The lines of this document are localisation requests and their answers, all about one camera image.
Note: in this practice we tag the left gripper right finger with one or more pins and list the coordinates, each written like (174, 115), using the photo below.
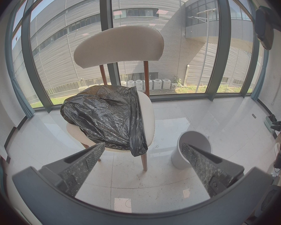
(208, 172)

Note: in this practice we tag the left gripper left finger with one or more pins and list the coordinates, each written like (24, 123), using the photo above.
(75, 172)

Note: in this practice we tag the black plastic bag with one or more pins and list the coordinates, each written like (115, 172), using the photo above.
(103, 116)

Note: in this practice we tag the white trash bin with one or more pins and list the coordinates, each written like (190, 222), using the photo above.
(178, 158)

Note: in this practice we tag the blue-green curtain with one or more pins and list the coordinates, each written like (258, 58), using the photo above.
(257, 88)
(27, 106)

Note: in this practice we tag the cream wooden chair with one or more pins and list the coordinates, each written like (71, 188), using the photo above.
(119, 46)

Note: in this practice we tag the window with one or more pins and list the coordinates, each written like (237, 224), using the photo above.
(105, 8)

